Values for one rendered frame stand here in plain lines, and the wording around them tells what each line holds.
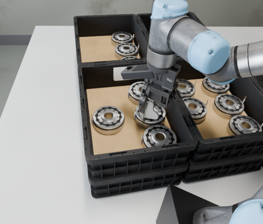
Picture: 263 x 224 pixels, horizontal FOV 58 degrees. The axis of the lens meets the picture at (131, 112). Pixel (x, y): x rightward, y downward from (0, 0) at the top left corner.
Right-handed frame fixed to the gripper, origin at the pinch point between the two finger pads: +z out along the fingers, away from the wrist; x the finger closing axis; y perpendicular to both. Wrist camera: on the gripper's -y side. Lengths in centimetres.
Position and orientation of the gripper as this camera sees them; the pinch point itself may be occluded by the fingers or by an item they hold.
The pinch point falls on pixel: (145, 112)
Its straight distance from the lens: 76.0
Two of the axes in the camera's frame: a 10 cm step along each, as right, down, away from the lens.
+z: -0.5, 7.0, 7.2
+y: 8.7, 3.9, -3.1
